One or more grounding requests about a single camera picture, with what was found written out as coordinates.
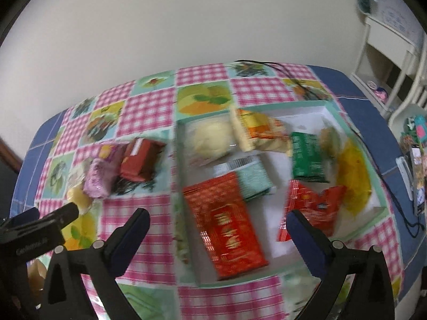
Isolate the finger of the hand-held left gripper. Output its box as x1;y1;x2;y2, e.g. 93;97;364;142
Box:
0;207;41;230
39;203;81;230

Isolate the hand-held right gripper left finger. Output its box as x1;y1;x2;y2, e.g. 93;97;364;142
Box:
39;208;151;320

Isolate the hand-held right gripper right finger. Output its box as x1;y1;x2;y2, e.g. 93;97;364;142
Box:
287;209;396;320

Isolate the pale yellow clear-wrapped cake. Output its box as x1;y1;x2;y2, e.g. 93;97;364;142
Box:
66;163;96;214

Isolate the red snack packet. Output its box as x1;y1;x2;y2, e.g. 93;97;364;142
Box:
277;180;347;242

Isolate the white box with mint rim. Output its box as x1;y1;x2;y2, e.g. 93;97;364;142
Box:
173;102;389;287

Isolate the yellow soft bread packet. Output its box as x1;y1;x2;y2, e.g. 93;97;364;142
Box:
334;138;372;214

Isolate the green white cracker packet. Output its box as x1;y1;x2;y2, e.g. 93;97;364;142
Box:
213;155;276;202

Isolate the large red gold-print packet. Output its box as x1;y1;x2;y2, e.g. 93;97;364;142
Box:
183;173;270;281

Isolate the orange beige snack packet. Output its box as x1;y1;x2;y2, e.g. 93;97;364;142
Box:
230;108;291;155

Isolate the purple cake packet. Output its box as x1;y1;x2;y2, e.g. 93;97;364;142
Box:
83;143;129;199

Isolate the red-brown foil snack packet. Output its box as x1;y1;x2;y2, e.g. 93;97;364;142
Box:
119;138;167;183

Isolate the dark green snack packet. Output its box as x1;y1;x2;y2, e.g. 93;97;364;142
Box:
290;131;331;184

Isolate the tan snack packet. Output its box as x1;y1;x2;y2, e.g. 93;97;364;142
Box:
318;127;342;161

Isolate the round yellow clear-wrapped cake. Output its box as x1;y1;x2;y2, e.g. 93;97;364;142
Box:
183;120;236;167

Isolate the pile of colourful clutter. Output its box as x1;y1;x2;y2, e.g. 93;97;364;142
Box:
395;115;427;215

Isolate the small pink object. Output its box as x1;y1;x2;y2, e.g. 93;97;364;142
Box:
367;80;389;102

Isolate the wall poster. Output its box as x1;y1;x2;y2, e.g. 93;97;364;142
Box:
375;0;427;45

